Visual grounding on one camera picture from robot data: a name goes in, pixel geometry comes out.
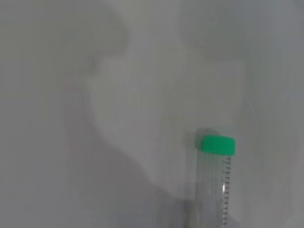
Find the green-capped clear test tube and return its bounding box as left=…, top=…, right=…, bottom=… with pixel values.
left=193, top=134, right=237, bottom=228

